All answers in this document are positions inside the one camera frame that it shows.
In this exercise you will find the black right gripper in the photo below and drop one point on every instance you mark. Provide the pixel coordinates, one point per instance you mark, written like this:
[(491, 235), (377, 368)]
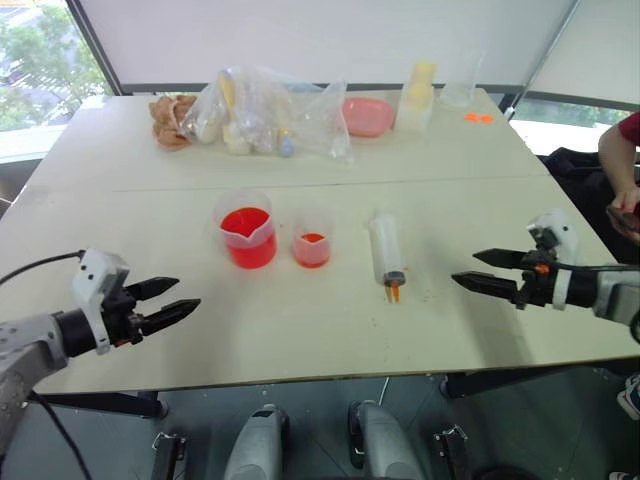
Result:
[(535, 280)]

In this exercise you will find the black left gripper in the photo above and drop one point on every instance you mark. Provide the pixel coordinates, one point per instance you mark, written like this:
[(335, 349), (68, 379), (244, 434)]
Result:
[(121, 315)]

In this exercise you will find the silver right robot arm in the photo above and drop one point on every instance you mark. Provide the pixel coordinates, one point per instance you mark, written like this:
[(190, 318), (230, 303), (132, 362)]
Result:
[(607, 295)]

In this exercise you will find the person's bare forearm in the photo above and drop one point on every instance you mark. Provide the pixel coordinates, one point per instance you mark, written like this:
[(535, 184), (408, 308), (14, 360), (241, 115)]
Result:
[(614, 155)]

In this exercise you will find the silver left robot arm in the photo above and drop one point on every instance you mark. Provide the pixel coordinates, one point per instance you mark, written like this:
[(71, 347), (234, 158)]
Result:
[(30, 345)]

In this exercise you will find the large beaker with red liquid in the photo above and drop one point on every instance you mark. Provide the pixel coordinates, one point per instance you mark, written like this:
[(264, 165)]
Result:
[(247, 240)]

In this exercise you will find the clear syringe with orange tip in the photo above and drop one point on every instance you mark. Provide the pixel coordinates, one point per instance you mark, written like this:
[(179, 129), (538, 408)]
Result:
[(387, 245)]

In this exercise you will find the small beaker with red liquid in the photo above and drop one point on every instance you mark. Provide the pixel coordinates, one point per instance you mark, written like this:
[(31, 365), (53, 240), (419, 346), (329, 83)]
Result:
[(312, 247)]

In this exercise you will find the person's hand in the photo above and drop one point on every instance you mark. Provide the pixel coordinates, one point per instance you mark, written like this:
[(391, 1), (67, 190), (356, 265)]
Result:
[(627, 200)]

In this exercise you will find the black bag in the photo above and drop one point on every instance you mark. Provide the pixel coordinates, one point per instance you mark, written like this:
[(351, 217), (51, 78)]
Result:
[(580, 190)]

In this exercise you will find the black table foot bar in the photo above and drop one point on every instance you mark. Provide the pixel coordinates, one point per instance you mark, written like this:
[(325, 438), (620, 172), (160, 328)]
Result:
[(100, 404)]

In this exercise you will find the small orange caps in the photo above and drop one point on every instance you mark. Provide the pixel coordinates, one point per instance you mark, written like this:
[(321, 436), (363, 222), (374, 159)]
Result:
[(477, 118)]

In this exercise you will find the grey rounded robot leg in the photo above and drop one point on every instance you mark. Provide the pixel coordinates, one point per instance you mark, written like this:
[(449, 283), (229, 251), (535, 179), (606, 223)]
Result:
[(255, 445), (385, 445)]

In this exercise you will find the brown crumpled cloth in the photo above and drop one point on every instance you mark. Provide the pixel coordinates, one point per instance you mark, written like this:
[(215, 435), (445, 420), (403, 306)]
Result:
[(167, 120)]

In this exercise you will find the white sneaker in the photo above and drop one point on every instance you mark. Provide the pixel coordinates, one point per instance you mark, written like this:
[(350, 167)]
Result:
[(631, 397)]

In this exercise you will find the empty clear beaker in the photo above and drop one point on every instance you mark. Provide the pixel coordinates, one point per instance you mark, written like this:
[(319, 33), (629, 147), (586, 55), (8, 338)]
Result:
[(460, 85)]

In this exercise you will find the clear container with yellow items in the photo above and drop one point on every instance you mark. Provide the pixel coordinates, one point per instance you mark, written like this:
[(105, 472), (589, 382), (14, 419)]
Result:
[(417, 95)]

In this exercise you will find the small blue bottle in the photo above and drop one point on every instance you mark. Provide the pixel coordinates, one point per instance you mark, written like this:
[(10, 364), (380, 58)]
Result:
[(286, 146)]

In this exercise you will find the pink plastic bowl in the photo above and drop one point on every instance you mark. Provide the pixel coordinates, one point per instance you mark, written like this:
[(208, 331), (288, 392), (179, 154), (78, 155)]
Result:
[(367, 116)]

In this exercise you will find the large clear plastic bag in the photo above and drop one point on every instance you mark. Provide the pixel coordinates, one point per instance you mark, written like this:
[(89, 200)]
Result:
[(240, 110)]

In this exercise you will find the small clear plastic bag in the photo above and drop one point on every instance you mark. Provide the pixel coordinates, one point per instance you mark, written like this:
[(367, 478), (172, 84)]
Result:
[(325, 125)]

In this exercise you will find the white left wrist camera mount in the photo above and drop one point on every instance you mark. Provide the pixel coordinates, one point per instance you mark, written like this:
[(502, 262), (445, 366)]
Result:
[(95, 272)]

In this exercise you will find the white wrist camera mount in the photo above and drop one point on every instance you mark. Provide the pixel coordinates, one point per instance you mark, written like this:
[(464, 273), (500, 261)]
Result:
[(562, 232), (95, 272)]

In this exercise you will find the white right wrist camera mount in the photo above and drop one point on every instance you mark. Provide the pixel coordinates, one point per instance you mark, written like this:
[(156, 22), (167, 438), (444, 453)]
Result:
[(562, 232)]

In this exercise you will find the black metal latch bracket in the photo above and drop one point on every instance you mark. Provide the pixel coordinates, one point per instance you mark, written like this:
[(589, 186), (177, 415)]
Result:
[(167, 455), (452, 450)]

